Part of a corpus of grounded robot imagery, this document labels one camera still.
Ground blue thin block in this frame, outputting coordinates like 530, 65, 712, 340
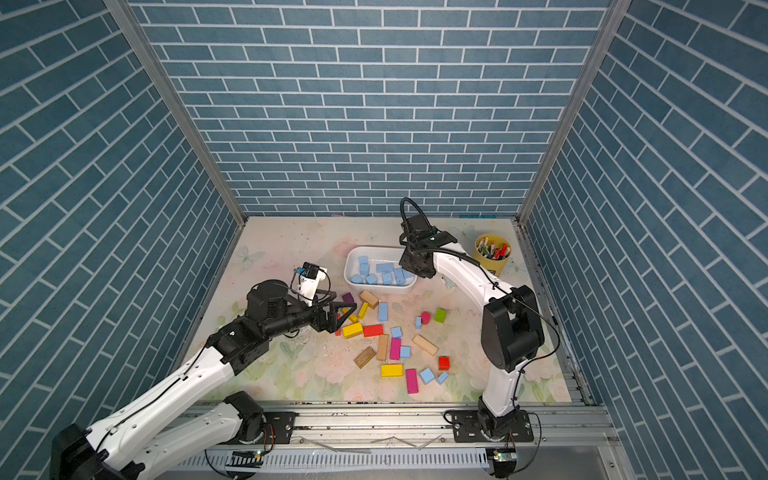
394, 268, 406, 286

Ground white rectangular plastic tray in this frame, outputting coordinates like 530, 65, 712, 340
343, 246, 417, 294

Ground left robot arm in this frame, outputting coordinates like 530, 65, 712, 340
50, 279, 357, 479

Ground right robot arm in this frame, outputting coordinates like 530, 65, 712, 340
399, 213, 545, 440

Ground yellow thin upright block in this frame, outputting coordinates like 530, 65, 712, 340
358, 302, 369, 321

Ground tan wooden block upper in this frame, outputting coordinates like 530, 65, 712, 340
359, 290, 380, 309

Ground yellow large block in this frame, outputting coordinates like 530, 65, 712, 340
342, 323, 364, 339

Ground red long block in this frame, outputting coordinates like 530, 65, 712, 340
363, 324, 384, 338

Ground tan upright wooden block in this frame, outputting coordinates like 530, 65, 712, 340
376, 334, 389, 362

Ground brown grained wooden block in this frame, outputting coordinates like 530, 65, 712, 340
354, 346, 377, 369

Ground magenta upright block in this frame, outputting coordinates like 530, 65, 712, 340
389, 338, 402, 360

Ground yellow pen holder cup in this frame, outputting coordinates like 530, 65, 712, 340
472, 234, 511, 276

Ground yellow block bottom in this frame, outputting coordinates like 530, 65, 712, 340
380, 364, 404, 378

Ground green cube block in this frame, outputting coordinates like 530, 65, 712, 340
434, 308, 447, 324

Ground tan slanted wooden block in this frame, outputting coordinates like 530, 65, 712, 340
412, 334, 438, 356

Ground magenta block bottom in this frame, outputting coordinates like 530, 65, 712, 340
405, 369, 419, 395

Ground red cube block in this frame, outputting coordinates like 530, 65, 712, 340
438, 356, 451, 371

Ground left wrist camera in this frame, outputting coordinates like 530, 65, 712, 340
297, 262, 328, 306

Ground aluminium mounting rail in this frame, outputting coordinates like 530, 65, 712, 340
214, 401, 620, 457

